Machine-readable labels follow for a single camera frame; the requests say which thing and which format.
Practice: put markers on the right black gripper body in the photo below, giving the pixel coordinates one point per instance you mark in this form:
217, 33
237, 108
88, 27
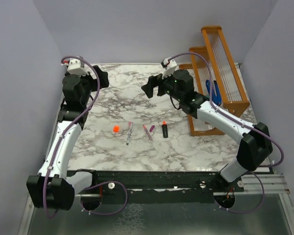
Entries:
167, 84

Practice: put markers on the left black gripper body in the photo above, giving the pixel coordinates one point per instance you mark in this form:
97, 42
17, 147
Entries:
90, 84

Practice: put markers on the black orange highlighter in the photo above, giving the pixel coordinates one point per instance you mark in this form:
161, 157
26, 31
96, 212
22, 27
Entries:
165, 129

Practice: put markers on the orange highlighter cap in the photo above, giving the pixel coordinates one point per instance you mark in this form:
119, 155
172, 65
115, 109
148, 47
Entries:
116, 128

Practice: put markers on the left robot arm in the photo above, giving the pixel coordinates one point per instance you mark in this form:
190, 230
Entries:
52, 188

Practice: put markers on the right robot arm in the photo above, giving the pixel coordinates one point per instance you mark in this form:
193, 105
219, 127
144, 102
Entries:
254, 145

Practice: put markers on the white multicolour pen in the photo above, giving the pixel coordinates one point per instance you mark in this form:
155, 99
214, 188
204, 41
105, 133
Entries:
129, 134

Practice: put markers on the pink marker pen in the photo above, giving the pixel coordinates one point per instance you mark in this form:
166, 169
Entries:
147, 133

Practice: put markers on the blue stapler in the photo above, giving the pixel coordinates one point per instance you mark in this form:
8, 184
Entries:
216, 96

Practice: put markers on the orange wooden rack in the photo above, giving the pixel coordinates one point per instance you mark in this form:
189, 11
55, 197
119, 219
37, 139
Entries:
223, 69

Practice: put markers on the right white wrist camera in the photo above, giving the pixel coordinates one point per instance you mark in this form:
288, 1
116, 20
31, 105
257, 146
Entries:
169, 65

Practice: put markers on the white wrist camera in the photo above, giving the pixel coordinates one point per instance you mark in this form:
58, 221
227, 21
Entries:
75, 66
169, 65

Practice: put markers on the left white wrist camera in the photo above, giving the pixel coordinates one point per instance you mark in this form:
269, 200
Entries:
75, 66

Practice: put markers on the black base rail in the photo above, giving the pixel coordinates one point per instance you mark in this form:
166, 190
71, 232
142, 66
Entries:
155, 187

